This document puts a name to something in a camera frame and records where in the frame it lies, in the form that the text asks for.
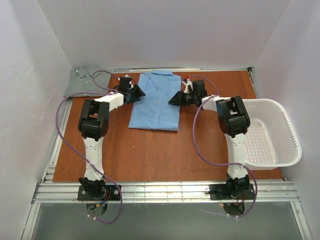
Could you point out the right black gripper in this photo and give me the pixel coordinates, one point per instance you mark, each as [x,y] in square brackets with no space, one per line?
[183,97]

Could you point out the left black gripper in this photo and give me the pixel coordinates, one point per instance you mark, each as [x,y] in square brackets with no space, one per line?
[133,94]

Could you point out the light blue long sleeve shirt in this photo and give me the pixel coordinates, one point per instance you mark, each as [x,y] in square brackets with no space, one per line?
[153,111]

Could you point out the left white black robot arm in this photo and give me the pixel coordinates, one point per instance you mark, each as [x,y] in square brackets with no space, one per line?
[93,125]

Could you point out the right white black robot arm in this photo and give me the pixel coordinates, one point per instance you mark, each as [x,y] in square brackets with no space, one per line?
[234,123]

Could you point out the folded grey long sleeve shirt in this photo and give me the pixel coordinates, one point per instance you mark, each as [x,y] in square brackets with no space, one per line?
[81,83]

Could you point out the white plastic laundry basket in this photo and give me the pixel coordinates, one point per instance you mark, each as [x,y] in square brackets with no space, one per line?
[271,141]

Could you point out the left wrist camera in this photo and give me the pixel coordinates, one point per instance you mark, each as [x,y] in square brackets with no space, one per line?
[125,82]

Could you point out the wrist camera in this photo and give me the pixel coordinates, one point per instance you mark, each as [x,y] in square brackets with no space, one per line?
[125,82]
[188,85]

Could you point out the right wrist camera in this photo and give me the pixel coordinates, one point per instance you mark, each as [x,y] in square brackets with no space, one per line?
[188,85]

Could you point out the aluminium back frame rail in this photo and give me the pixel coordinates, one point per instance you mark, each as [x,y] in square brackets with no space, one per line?
[177,69]

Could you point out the aluminium frame rail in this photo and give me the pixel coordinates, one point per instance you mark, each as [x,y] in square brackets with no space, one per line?
[63,117]
[177,69]
[250,74]
[165,192]

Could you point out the aluminium right frame rail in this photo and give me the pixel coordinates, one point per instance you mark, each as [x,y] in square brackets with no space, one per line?
[250,74]

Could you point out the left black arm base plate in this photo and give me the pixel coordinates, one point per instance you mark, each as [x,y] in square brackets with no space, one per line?
[106,192]

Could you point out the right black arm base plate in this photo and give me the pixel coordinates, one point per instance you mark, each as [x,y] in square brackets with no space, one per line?
[219,192]

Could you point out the aluminium left frame rail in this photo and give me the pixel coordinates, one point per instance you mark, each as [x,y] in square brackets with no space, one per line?
[63,117]

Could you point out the aluminium front frame rail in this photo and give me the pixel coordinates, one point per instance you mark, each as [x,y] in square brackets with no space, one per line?
[165,192]

